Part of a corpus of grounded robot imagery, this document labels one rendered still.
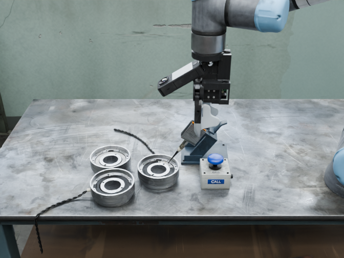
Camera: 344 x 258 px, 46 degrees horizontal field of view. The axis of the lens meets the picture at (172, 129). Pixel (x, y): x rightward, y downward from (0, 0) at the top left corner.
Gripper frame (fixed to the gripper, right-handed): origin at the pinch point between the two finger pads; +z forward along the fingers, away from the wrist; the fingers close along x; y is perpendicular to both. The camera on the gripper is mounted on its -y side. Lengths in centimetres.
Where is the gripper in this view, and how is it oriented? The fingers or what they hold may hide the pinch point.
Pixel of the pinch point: (195, 129)
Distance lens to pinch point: 99.1
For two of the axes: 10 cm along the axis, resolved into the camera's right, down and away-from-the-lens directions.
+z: 0.0, 8.7, 5.0
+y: 10.0, 0.2, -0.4
